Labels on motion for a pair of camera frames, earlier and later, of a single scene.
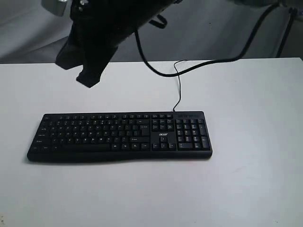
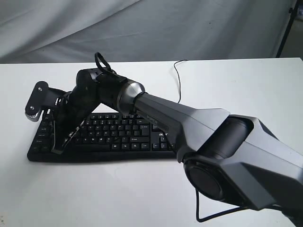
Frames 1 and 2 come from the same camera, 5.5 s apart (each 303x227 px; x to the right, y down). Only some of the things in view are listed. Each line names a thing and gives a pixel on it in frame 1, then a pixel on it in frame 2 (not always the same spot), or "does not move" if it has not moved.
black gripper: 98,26 -> 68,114
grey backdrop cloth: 197,30 does not move
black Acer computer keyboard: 102,136 does not move
